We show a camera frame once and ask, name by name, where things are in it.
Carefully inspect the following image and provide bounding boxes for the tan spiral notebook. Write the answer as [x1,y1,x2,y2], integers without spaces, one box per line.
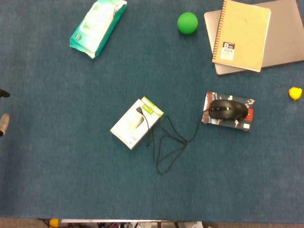
[211,0,272,73]

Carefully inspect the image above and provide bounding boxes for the blue felt table cloth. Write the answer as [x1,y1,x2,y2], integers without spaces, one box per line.
[0,0,304,224]

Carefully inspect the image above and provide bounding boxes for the yellow toy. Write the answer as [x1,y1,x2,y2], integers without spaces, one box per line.
[288,86,303,101]

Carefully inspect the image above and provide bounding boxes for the grey laptop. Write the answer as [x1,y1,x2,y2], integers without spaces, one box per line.
[203,0,304,76]

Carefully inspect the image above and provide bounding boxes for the black computer mouse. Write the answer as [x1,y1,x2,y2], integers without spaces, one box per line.
[208,99,249,121]

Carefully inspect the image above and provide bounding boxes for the green white wet wipes pack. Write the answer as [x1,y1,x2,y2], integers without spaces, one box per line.
[69,0,128,59]

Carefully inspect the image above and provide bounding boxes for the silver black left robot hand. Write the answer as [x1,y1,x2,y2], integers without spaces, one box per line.
[0,88,11,137]

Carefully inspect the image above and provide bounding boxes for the black mouse cable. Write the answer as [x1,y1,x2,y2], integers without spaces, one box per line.
[135,106,211,175]

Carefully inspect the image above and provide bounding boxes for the white metal frame bar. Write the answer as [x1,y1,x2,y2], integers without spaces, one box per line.
[60,218,203,228]

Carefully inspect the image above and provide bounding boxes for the green ball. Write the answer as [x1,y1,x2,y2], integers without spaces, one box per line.
[177,12,199,35]

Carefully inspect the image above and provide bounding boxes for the white mouse box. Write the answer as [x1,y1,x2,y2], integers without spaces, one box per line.
[110,95,164,151]

